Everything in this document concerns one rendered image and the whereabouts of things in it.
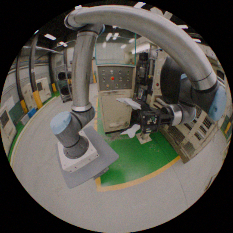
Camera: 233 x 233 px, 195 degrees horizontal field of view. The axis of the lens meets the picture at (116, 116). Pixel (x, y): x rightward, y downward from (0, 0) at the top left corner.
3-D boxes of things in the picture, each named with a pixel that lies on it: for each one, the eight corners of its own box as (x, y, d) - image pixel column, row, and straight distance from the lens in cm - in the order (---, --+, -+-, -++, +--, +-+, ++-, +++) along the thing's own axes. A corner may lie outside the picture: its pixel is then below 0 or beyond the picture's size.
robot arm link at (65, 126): (57, 140, 58) (44, 121, 51) (72, 127, 62) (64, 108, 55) (69, 150, 47) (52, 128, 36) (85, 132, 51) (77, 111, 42)
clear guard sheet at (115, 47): (95, 65, 98) (97, 14, 144) (134, 66, 112) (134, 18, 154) (95, 64, 96) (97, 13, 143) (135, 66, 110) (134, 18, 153)
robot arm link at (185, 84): (207, 79, 34) (202, 111, 35) (192, 76, 43) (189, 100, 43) (190, 72, 28) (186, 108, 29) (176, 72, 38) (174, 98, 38)
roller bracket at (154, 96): (150, 101, 88) (152, 94, 85) (168, 100, 118) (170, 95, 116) (152, 103, 86) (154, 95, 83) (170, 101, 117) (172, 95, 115)
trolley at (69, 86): (70, 95, 533) (64, 68, 526) (79, 93, 506) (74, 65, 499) (61, 103, 420) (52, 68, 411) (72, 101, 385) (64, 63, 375)
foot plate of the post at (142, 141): (135, 134, 152) (135, 133, 149) (145, 131, 165) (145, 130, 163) (141, 144, 141) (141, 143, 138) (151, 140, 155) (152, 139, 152)
